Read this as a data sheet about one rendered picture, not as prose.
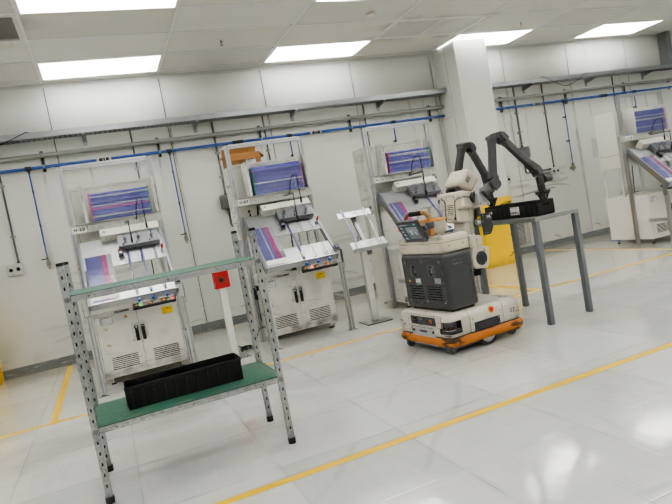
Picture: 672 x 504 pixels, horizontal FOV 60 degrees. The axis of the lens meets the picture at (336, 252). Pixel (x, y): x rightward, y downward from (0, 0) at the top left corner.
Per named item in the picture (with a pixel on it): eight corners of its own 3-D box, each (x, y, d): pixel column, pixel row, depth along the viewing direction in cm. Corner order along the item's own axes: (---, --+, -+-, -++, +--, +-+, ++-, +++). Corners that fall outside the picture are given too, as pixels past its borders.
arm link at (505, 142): (491, 140, 436) (499, 134, 426) (495, 134, 438) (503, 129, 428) (533, 178, 441) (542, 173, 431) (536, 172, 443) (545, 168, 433)
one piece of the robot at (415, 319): (441, 329, 399) (438, 317, 398) (407, 324, 436) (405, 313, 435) (443, 328, 400) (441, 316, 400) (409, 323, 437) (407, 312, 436)
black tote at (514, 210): (486, 221, 485) (484, 207, 484) (502, 217, 493) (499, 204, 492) (538, 216, 434) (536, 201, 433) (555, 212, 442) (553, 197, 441)
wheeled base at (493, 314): (453, 352, 392) (446, 316, 391) (401, 341, 449) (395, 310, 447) (526, 327, 422) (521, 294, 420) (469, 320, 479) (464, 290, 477)
